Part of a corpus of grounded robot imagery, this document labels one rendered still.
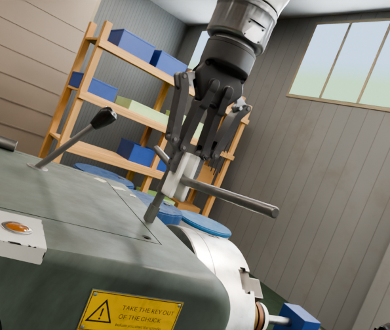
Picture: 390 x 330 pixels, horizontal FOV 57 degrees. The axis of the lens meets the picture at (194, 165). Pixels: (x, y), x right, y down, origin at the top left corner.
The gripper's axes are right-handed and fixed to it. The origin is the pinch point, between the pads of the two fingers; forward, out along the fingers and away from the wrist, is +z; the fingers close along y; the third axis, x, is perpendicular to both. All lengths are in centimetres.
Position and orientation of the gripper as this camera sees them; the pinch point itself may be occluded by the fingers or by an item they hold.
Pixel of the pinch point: (180, 175)
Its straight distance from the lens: 53.2
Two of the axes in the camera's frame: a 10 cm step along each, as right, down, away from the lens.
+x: -4.4, -2.2, 8.7
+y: 8.2, 3.1, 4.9
